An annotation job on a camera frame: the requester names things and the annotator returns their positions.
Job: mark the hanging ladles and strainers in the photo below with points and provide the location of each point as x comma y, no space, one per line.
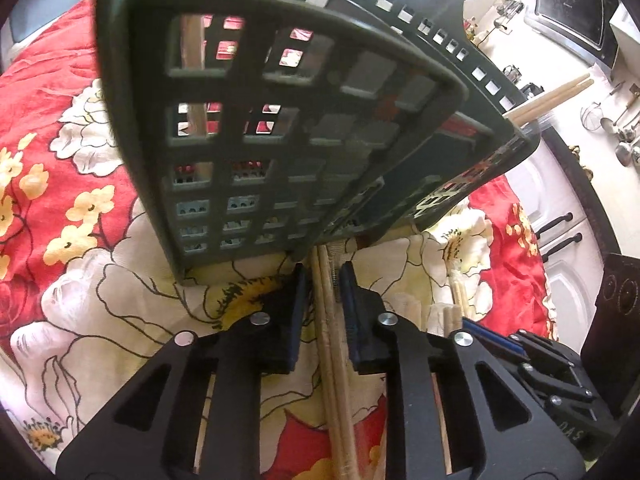
593,119

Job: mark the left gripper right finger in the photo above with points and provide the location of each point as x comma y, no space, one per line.
453,410

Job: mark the black plastic utensil basket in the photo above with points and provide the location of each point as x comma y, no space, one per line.
326,119

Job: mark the black range hood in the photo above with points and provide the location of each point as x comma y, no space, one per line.
581,26

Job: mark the wooden chopstick pair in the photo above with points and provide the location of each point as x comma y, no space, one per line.
453,315
332,360
192,53

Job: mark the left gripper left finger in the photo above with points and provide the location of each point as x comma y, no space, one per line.
192,411

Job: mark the wooden chopstick pair on cloth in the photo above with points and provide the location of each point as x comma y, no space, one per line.
453,315

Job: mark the red floral tablecloth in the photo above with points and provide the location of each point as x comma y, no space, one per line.
87,295

